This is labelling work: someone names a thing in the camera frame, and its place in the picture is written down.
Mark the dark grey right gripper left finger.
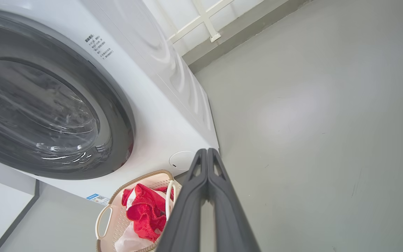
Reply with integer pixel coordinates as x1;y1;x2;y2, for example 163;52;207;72
156;148;209;252

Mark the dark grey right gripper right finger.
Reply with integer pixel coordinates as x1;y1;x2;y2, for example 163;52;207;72
206;148;261;252

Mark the dark washing machine door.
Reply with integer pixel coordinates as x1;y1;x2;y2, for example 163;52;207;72
0;8;136;180

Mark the cream perforated laundry basket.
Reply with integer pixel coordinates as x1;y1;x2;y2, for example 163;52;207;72
95;169;185;252

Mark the white front-load washing machine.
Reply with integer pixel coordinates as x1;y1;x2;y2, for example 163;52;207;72
0;0;220;205

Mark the round drain filter cover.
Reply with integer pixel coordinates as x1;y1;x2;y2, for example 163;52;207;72
169;150;197;172

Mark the blue energy label sticker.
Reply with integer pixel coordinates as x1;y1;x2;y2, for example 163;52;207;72
86;193;111;205

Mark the black text instruction sticker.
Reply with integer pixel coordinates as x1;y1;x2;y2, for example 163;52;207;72
84;34;115;60

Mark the white metal railing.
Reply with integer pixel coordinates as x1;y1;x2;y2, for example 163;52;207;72
146;0;269;44

